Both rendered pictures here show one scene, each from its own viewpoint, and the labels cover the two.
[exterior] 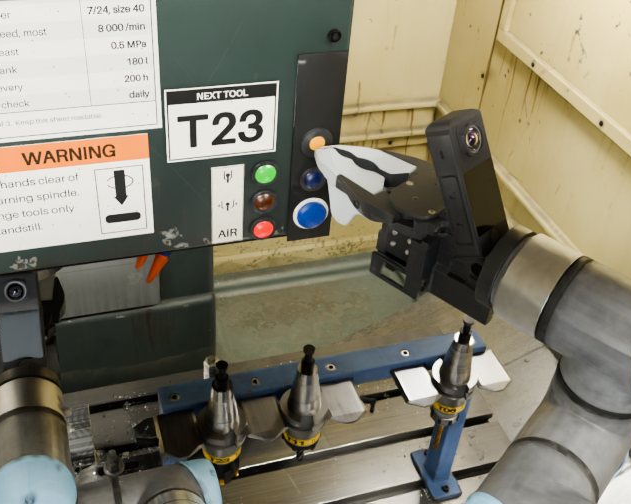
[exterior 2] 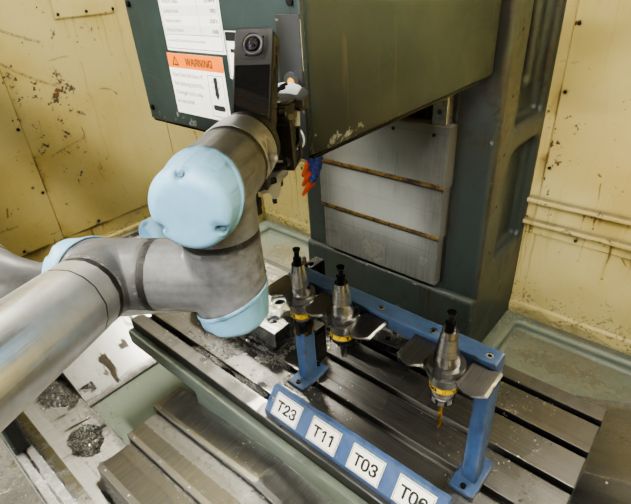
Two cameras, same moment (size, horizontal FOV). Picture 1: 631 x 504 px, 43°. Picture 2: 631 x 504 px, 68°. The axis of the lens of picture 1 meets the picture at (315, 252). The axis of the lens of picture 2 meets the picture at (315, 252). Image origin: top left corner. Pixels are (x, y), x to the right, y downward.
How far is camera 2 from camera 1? 76 cm
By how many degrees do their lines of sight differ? 52
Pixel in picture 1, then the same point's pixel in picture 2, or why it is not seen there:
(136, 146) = (218, 64)
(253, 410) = (321, 299)
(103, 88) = (203, 25)
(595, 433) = (176, 252)
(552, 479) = (118, 246)
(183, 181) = not seen: hidden behind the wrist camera
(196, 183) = not seen: hidden behind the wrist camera
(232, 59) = (247, 14)
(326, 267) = (617, 357)
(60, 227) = (200, 106)
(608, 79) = not seen: outside the picture
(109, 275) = (409, 251)
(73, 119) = (197, 42)
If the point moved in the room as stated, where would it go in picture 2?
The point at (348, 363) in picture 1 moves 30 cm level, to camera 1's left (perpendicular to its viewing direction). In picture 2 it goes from (392, 312) to (318, 245)
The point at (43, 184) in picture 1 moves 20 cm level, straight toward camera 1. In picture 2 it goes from (192, 78) to (84, 105)
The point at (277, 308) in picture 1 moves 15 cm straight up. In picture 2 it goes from (553, 359) to (562, 326)
